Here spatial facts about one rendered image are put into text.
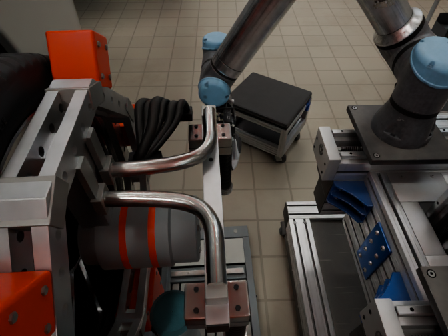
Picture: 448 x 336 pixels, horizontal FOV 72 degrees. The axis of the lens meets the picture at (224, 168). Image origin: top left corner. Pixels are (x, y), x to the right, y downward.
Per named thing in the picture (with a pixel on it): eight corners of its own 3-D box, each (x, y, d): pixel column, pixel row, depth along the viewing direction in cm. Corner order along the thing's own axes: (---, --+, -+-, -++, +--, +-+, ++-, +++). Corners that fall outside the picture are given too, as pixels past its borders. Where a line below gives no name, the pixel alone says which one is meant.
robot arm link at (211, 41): (231, 51, 75) (230, 89, 83) (231, 29, 82) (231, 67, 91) (199, 50, 75) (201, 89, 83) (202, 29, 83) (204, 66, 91)
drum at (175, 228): (107, 221, 70) (86, 182, 59) (201, 216, 71) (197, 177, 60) (93, 283, 61) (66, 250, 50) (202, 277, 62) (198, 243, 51)
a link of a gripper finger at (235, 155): (232, 156, 69) (223, 129, 75) (232, 173, 73) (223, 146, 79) (246, 153, 69) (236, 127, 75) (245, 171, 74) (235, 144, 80)
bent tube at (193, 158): (121, 118, 63) (105, 72, 55) (215, 115, 64) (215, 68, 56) (104, 187, 51) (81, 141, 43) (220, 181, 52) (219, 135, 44)
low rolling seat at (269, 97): (220, 143, 198) (219, 99, 172) (248, 112, 218) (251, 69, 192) (281, 170, 183) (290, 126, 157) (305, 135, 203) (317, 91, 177)
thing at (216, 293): (101, 198, 50) (78, 152, 42) (221, 192, 51) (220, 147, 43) (73, 313, 39) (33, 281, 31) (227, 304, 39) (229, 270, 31)
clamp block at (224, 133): (190, 140, 70) (188, 122, 66) (230, 139, 70) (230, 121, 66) (189, 157, 67) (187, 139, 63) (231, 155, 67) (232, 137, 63)
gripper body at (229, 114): (205, 123, 73) (204, 93, 81) (207, 149, 80) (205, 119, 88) (237, 122, 74) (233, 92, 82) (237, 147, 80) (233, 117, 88)
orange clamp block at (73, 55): (71, 90, 57) (63, 37, 55) (115, 89, 57) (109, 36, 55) (53, 90, 50) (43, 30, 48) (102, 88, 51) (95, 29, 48)
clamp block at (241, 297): (187, 294, 48) (183, 281, 44) (245, 291, 48) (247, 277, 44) (186, 330, 44) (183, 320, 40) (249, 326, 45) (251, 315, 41)
